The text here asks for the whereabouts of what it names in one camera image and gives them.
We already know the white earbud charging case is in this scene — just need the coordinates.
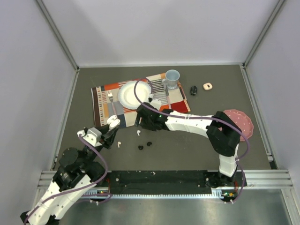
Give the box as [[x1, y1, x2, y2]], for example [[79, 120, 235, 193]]
[[107, 115, 120, 129]]

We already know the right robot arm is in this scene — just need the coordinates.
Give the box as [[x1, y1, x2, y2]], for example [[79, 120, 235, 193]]
[[135, 103, 241, 188]]

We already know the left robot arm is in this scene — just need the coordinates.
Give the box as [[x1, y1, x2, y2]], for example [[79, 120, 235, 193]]
[[20, 123, 119, 225]]

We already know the black earbud case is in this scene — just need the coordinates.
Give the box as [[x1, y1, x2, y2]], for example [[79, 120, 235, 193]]
[[190, 86, 198, 96]]

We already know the beige earbud case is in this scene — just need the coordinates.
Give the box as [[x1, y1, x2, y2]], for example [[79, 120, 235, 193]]
[[203, 82, 213, 91]]

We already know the white paper plate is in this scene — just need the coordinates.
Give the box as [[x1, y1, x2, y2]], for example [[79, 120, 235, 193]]
[[118, 81, 151, 110]]

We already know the patchwork placemat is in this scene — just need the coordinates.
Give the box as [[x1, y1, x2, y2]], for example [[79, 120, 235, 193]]
[[91, 73, 191, 128]]

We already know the light blue mug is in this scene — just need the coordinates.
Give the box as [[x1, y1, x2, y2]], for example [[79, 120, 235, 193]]
[[162, 69, 180, 90]]

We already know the pink dotted plate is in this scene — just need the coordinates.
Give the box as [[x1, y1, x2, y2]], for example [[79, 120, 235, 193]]
[[224, 109, 254, 139]]

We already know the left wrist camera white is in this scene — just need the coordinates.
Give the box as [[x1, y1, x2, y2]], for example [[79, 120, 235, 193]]
[[77, 127, 102, 147]]

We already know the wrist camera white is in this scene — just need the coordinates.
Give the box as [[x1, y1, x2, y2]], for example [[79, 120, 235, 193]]
[[77, 127, 102, 147], [148, 93, 162, 111]]

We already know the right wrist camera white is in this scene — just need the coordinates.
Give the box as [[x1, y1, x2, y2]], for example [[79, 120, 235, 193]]
[[148, 93, 162, 111]]

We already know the knife with pink handle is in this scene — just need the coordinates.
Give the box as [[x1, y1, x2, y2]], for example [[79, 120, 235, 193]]
[[165, 85, 172, 109]]

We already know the fork with pink handle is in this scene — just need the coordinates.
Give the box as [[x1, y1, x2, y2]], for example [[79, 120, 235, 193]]
[[107, 90, 117, 116]]

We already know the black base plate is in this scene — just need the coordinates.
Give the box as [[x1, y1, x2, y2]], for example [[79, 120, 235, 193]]
[[96, 170, 247, 195]]

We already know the aluminium frame rail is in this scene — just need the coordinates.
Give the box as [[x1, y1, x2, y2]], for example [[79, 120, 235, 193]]
[[37, 170, 293, 200]]

